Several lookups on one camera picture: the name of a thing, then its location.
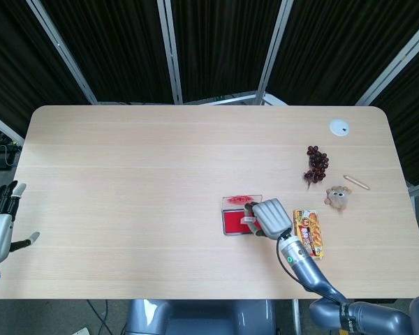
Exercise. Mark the white and red stamp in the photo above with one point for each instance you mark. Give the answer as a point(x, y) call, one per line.
point(248, 220)

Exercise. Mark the yellow snack box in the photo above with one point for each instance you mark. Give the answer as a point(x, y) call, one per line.
point(310, 232)

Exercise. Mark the grey partition frame post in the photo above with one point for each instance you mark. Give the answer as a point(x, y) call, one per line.
point(3, 125)
point(68, 56)
point(394, 66)
point(171, 56)
point(272, 56)

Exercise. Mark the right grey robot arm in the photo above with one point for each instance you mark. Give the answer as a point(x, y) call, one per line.
point(309, 268)

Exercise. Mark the grey table leg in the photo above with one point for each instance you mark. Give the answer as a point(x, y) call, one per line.
point(296, 315)

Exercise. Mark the wooden pencil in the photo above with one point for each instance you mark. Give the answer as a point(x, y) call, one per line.
point(357, 182)

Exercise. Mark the white floor object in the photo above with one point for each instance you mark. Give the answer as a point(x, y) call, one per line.
point(82, 331)

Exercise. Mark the grey robot torso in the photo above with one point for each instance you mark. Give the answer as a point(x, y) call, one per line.
point(202, 317)

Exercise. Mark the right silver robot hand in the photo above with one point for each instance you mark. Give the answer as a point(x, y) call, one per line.
point(272, 218)

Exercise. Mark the small brown plush toy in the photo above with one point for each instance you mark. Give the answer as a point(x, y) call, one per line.
point(337, 197)

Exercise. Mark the dark red grape bunch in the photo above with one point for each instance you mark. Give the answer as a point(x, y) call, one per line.
point(317, 162)

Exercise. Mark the red ink pad clear lid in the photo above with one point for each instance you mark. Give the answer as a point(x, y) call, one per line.
point(232, 224)

